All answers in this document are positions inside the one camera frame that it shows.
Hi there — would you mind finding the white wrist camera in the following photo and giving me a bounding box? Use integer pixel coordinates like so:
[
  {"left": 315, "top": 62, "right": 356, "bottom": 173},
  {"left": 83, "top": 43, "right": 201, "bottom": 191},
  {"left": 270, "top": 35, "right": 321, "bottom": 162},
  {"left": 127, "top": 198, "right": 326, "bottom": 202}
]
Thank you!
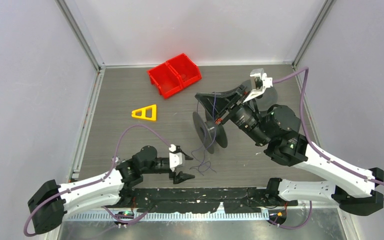
[
  {"left": 243, "top": 68, "right": 273, "bottom": 103},
  {"left": 168, "top": 144, "right": 184, "bottom": 172}
]

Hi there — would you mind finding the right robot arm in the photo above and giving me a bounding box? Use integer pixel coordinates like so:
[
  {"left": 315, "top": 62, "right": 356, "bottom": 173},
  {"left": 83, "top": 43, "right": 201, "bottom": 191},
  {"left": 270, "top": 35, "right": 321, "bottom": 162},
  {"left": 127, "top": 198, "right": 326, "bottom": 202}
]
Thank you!
[{"left": 192, "top": 85, "right": 384, "bottom": 216}]

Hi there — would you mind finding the purple camera cable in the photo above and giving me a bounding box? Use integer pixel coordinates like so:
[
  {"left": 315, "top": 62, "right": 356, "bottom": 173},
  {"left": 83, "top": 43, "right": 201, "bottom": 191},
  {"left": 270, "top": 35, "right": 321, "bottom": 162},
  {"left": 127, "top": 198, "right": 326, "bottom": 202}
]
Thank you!
[
  {"left": 272, "top": 66, "right": 384, "bottom": 202},
  {"left": 23, "top": 124, "right": 172, "bottom": 237}
]

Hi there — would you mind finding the yellow triangular plastic piece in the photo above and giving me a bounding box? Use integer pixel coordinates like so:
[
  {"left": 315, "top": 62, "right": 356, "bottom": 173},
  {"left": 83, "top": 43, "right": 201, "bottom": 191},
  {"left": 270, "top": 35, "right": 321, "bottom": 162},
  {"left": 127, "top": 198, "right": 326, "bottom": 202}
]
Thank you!
[{"left": 131, "top": 104, "right": 157, "bottom": 122}]

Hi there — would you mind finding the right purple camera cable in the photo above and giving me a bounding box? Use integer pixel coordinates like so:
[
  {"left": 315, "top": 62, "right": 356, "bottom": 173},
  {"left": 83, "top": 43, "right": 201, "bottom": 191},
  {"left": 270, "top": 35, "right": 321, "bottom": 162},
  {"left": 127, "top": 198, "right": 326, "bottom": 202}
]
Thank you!
[{"left": 272, "top": 66, "right": 384, "bottom": 202}]

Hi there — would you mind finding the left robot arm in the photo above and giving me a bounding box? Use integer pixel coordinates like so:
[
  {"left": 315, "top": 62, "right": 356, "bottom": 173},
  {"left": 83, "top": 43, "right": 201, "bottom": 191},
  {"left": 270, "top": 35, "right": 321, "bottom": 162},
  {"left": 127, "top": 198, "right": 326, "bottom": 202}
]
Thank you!
[{"left": 24, "top": 144, "right": 195, "bottom": 237}]

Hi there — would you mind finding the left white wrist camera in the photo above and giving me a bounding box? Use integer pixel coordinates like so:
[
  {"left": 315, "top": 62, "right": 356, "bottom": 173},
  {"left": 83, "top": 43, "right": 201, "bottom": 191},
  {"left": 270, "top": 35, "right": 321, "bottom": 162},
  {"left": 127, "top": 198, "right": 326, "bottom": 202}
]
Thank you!
[{"left": 168, "top": 144, "right": 184, "bottom": 172}]

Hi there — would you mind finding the right red bin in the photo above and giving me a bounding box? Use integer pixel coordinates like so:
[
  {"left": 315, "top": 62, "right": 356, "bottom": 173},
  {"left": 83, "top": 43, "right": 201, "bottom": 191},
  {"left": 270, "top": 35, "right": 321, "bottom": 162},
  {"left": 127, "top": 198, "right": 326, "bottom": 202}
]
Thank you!
[{"left": 166, "top": 53, "right": 202, "bottom": 88}]

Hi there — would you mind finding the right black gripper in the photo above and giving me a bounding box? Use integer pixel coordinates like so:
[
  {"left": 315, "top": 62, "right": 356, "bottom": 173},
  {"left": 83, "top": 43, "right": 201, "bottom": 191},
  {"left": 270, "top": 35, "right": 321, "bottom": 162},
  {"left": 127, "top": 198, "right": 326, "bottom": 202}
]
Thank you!
[{"left": 194, "top": 84, "right": 271, "bottom": 147}]

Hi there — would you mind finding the grey slotted cable duct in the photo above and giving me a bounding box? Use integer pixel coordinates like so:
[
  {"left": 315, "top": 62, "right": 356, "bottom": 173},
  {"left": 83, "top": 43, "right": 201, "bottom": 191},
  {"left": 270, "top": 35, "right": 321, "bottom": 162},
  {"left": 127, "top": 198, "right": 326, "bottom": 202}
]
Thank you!
[{"left": 68, "top": 209, "right": 269, "bottom": 222}]

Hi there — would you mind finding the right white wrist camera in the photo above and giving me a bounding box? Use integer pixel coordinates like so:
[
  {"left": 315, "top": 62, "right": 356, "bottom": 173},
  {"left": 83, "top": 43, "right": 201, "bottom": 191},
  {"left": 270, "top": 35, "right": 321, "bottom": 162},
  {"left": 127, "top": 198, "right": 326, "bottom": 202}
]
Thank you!
[{"left": 243, "top": 68, "right": 273, "bottom": 103}]

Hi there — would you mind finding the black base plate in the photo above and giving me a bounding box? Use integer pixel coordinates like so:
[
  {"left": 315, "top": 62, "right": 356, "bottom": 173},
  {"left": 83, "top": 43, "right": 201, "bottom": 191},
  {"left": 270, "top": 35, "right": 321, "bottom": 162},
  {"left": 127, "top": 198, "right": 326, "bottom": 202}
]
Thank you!
[{"left": 115, "top": 187, "right": 298, "bottom": 214}]

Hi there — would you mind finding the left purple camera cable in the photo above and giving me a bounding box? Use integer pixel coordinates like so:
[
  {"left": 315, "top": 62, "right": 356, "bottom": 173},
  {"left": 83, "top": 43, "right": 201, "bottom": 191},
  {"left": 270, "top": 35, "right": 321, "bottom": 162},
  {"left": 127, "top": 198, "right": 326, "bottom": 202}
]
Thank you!
[{"left": 23, "top": 124, "right": 172, "bottom": 237}]

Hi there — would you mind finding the red bin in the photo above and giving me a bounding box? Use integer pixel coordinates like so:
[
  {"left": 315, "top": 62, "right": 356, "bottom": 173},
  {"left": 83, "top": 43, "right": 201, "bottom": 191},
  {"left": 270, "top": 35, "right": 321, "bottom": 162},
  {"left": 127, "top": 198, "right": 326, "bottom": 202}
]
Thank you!
[
  {"left": 147, "top": 63, "right": 183, "bottom": 99},
  {"left": 166, "top": 53, "right": 202, "bottom": 88}
]

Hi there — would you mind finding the left red bin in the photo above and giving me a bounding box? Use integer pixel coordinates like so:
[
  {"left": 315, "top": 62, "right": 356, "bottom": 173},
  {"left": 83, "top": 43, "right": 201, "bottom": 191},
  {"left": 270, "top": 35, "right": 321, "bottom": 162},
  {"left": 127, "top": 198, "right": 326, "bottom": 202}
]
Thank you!
[{"left": 147, "top": 63, "right": 183, "bottom": 99}]

